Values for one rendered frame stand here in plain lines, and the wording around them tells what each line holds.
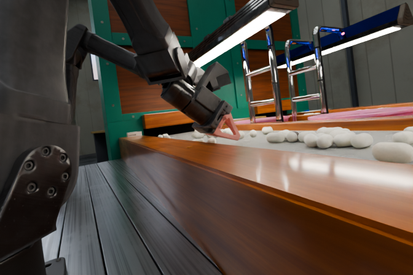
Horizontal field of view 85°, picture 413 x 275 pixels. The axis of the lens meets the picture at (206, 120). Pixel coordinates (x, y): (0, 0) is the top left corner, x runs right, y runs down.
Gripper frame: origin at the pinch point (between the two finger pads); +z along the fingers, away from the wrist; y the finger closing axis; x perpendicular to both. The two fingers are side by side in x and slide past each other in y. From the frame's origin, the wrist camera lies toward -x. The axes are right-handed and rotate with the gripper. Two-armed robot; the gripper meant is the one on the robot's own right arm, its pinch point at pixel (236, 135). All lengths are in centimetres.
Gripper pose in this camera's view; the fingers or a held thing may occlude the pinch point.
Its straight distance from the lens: 53.4
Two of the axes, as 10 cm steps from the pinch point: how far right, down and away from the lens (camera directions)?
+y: -4.4, 0.4, 9.0
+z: 7.6, 5.5, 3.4
